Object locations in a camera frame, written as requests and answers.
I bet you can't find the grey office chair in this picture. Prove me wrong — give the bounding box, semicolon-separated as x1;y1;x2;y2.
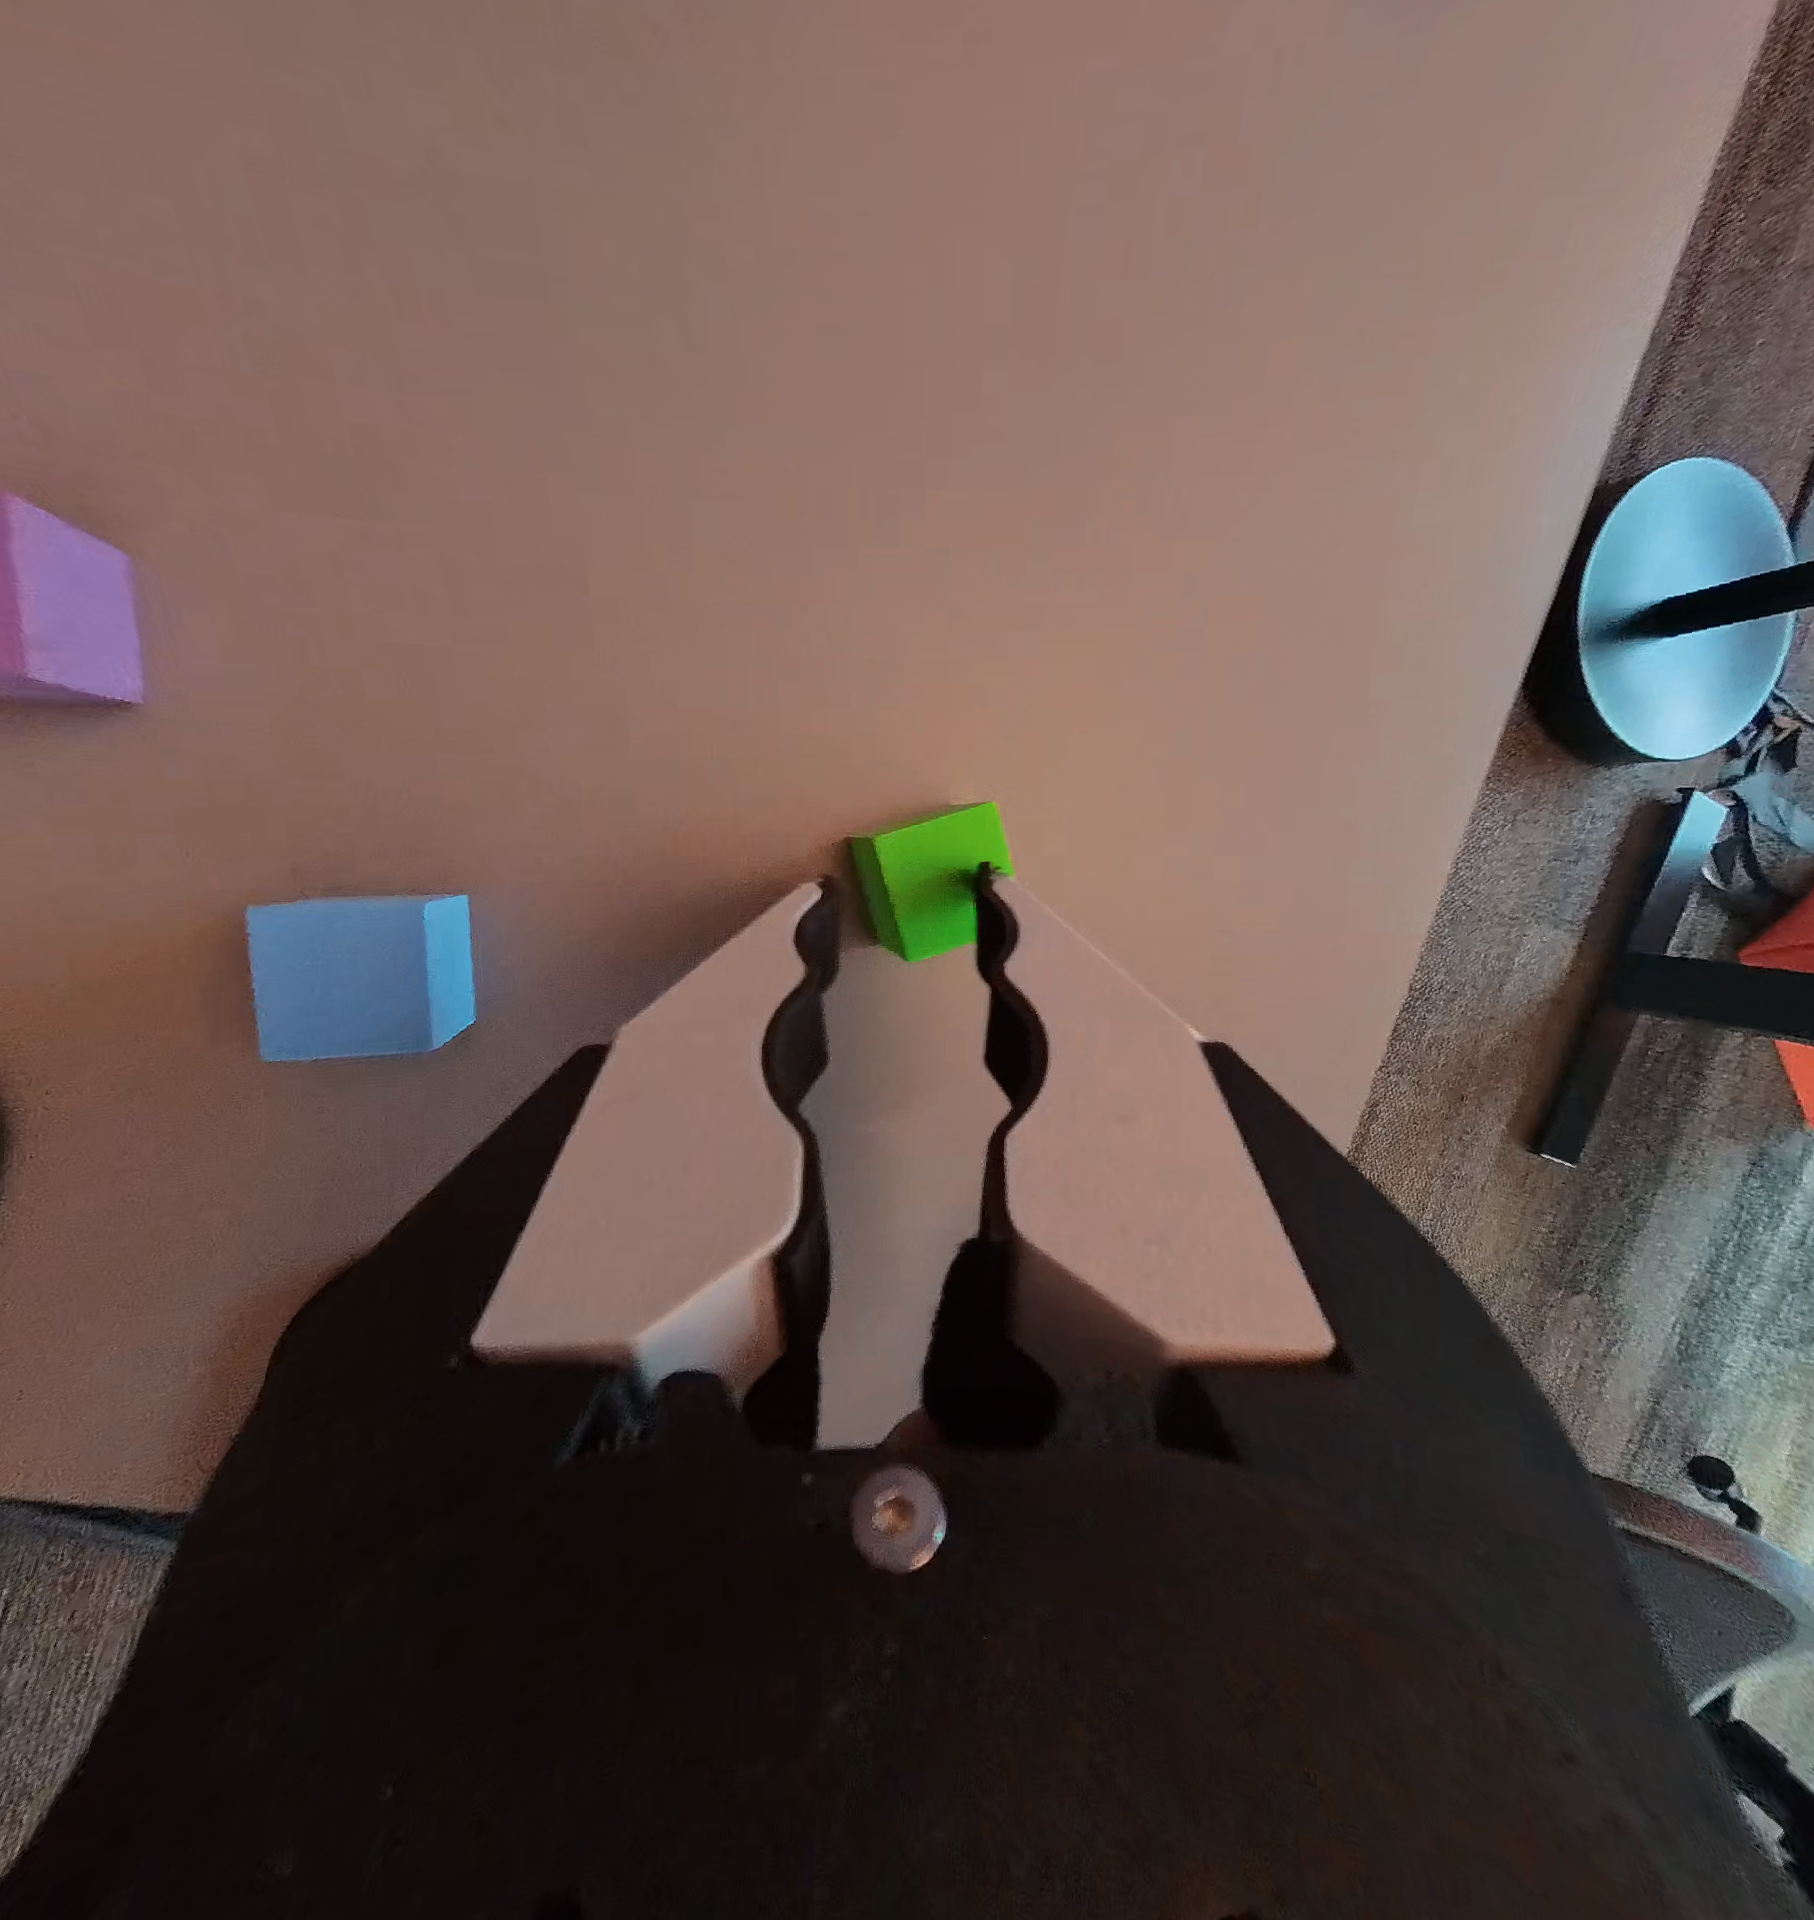
1605;1452;1814;1824

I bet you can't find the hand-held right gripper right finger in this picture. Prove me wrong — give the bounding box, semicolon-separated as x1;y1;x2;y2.
922;863;1340;1450

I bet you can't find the purple foam cube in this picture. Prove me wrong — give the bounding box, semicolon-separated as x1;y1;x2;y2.
0;487;145;706

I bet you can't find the black table foot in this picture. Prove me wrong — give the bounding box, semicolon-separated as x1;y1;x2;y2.
1530;788;1814;1169

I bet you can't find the green foam cube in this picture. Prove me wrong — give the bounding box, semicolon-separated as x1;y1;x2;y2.
851;802;1018;961

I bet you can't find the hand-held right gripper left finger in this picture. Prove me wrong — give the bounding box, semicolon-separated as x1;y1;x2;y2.
468;880;838;1450

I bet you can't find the blue foam cube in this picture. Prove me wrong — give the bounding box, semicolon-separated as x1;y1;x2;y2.
245;895;477;1063

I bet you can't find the black pole with round base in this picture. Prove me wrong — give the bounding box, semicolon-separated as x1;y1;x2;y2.
1544;457;1814;765

